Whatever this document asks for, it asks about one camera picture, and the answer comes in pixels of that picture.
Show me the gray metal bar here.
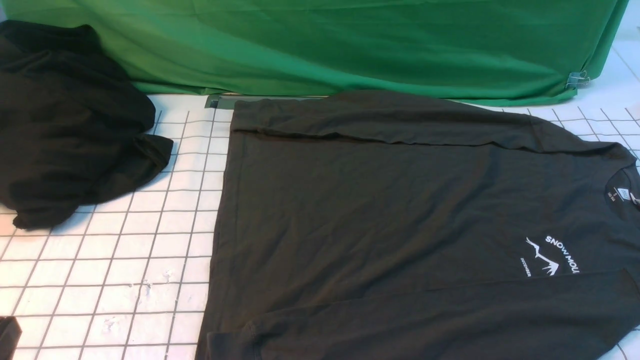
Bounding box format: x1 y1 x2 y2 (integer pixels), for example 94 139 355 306
205 94 237 110

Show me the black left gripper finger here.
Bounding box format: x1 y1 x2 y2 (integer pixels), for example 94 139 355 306
0 316 22 360

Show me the black crumpled cloth pile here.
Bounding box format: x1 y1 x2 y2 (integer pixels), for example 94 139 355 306
0 20 174 231

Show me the green backdrop cloth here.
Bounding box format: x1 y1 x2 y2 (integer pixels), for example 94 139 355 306
1 0 628 107

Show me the metal binder clip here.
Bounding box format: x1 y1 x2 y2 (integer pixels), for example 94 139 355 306
565 70 591 90

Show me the gray long sleeve shirt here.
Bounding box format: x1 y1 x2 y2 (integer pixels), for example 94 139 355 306
195 90 639 360

